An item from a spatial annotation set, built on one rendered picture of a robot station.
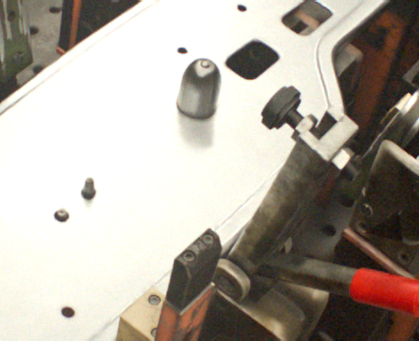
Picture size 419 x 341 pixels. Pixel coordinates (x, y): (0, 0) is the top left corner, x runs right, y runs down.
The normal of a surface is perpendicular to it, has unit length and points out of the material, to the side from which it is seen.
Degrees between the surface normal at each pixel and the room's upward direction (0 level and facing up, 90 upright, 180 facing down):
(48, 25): 0
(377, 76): 90
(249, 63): 90
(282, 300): 0
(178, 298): 90
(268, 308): 0
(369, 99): 90
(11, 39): 78
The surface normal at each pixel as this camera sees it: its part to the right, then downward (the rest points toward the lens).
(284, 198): -0.65, 0.55
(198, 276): 0.76, 0.57
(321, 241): 0.12, -0.61
